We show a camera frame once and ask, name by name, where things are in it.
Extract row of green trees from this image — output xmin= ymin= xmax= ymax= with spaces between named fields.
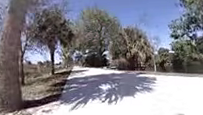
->
xmin=58 ymin=5 xmax=124 ymax=71

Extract palmetto bush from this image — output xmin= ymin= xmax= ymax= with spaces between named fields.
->
xmin=107 ymin=24 xmax=156 ymax=73

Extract pale sandy path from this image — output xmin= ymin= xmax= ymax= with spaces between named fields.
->
xmin=23 ymin=58 xmax=203 ymax=115

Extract dark-trunked tree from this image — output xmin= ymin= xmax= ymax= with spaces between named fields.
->
xmin=30 ymin=8 xmax=77 ymax=77

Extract thick palm trunk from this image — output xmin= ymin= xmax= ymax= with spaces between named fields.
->
xmin=0 ymin=0 xmax=43 ymax=113

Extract green trees and bushes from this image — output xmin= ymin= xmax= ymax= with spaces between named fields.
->
xmin=153 ymin=0 xmax=203 ymax=77

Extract pale post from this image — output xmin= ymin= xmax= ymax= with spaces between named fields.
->
xmin=151 ymin=52 xmax=158 ymax=73

